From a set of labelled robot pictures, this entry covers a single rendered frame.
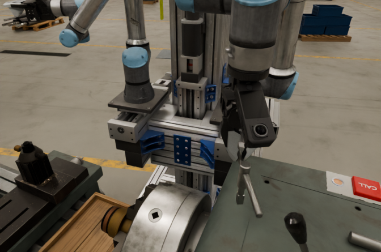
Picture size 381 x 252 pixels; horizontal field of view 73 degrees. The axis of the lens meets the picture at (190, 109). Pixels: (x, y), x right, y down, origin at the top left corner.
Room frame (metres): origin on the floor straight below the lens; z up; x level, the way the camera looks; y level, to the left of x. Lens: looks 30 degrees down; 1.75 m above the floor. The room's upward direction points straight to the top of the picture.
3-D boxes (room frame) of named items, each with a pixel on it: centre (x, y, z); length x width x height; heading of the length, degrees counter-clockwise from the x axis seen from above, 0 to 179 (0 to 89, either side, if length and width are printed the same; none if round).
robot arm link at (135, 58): (1.15, 0.26, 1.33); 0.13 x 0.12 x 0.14; 5
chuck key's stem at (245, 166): (0.38, -0.11, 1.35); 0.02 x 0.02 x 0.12
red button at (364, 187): (0.46, -0.44, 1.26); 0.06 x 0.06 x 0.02; 67
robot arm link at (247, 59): (0.43, -0.10, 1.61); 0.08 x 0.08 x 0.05
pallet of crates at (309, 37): (6.84, -3.39, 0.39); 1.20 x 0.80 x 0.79; 89
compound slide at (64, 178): (0.73, 0.56, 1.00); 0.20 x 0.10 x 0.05; 67
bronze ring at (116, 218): (0.49, 0.20, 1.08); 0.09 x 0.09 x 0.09; 67
